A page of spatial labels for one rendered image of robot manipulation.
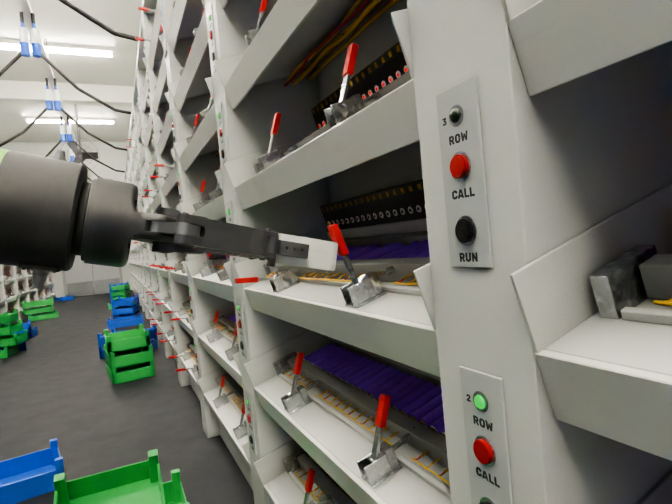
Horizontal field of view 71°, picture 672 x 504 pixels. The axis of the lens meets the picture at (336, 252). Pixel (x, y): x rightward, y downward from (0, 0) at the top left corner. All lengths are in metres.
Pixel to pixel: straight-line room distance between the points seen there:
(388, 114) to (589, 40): 0.18
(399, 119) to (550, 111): 0.13
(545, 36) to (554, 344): 0.17
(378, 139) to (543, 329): 0.23
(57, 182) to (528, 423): 0.37
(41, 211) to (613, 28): 0.38
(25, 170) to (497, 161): 0.34
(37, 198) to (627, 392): 0.40
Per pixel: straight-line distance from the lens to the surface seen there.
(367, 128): 0.45
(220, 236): 0.42
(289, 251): 0.47
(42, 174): 0.43
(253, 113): 0.98
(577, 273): 0.33
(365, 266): 0.59
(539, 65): 0.31
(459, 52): 0.35
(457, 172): 0.33
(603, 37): 0.29
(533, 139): 0.31
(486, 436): 0.36
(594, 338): 0.31
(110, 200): 0.43
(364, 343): 0.51
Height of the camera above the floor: 0.61
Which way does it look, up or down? 2 degrees down
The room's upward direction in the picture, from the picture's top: 5 degrees counter-clockwise
